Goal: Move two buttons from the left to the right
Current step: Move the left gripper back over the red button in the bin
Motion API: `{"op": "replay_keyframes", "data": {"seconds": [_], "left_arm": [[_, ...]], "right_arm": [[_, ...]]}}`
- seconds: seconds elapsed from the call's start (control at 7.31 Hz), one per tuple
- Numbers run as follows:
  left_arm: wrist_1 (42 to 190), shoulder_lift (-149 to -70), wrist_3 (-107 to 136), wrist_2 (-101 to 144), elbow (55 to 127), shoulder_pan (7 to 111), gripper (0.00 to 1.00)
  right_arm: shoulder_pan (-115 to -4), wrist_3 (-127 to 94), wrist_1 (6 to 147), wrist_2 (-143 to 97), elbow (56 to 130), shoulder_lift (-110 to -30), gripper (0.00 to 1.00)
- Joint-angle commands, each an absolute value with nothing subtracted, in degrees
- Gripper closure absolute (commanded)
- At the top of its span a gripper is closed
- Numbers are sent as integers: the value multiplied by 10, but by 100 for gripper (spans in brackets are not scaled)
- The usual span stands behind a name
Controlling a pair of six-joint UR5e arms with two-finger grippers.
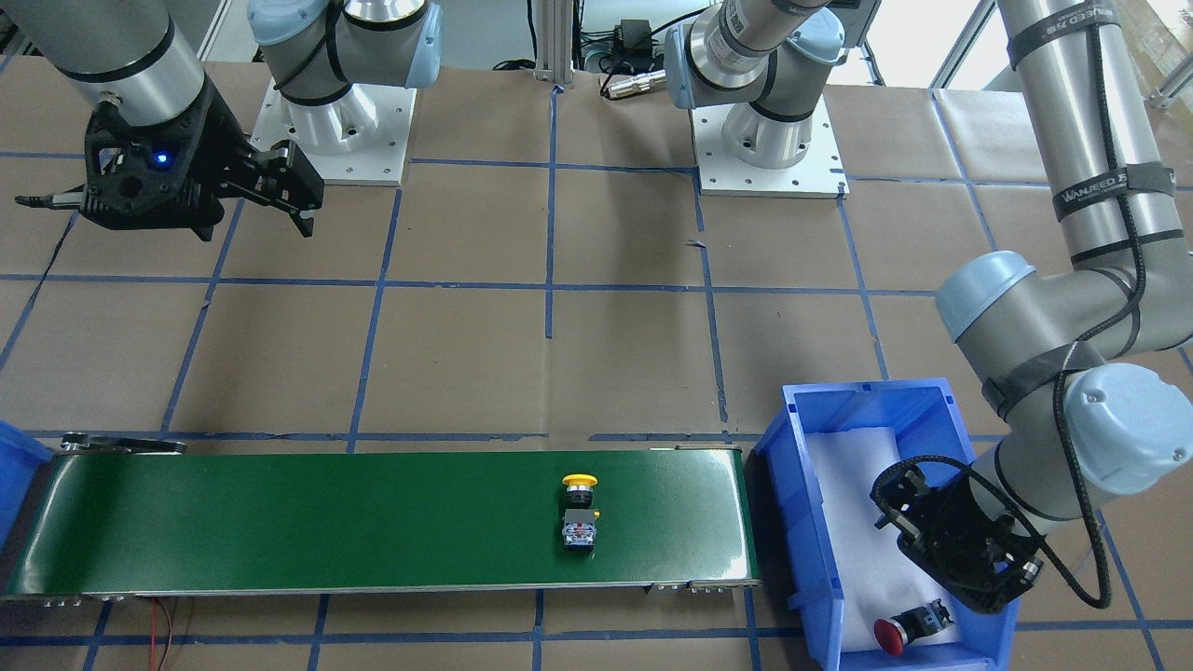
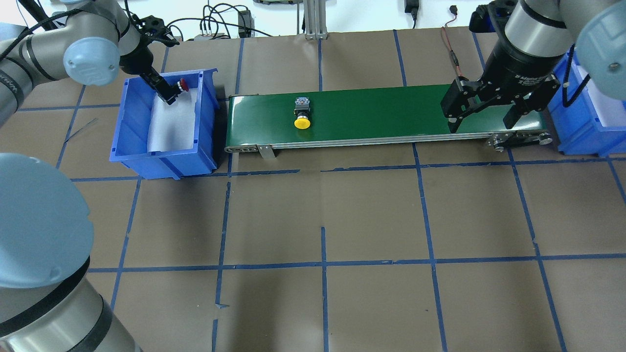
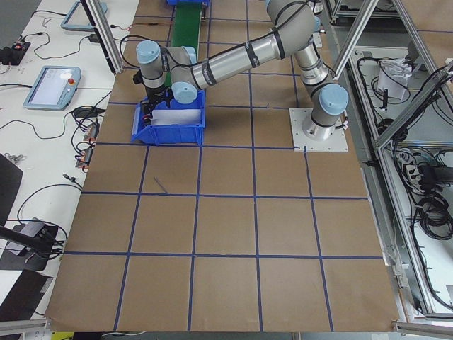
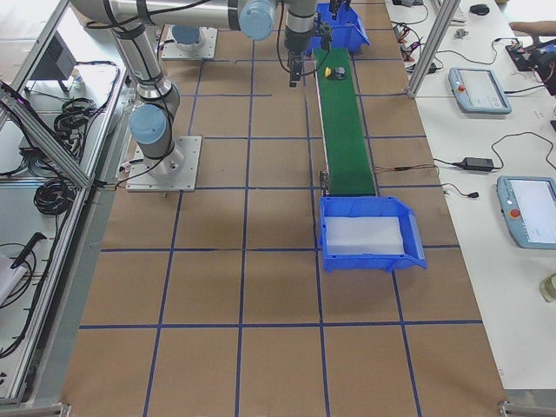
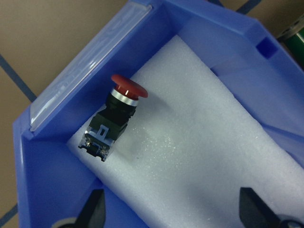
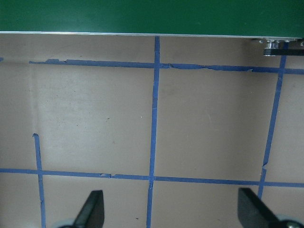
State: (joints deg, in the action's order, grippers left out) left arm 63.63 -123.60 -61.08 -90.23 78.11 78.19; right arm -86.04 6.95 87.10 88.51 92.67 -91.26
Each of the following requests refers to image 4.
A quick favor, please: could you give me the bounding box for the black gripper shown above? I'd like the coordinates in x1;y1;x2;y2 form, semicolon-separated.
284;22;333;87

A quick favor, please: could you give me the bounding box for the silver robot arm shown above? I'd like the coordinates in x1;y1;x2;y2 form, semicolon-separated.
170;25;206;49
72;1;332;173

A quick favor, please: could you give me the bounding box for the blue source bin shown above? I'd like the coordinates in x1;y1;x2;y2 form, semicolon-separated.
316;1;370;53

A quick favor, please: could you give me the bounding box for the green conveyor belt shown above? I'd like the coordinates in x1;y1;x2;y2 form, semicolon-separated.
314;48;376;196

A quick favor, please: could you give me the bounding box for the teach pendant far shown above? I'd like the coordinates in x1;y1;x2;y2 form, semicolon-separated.
448;68;512;116

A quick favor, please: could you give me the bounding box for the teach pendant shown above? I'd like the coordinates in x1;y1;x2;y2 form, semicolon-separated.
448;68;512;116
496;175;555;250

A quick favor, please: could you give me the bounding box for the white foam pad destination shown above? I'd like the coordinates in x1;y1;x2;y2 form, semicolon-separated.
325;216;404;255

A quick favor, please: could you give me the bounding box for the blue destination bin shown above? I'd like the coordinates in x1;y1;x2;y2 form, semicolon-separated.
320;196;427;273

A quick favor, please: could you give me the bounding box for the black power adapter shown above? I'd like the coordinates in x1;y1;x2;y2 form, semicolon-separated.
453;156;495;172

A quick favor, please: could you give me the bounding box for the teach pendant near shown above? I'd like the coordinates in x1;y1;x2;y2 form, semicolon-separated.
496;175;555;250

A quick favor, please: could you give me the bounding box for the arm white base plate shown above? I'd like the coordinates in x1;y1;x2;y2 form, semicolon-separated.
124;136;202;192
162;25;218;61

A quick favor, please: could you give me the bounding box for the aluminium frame post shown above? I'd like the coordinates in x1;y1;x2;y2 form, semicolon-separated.
407;0;460;98

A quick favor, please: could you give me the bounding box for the red black conveyor wire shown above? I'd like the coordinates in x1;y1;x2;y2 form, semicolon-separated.
372;163;440;175

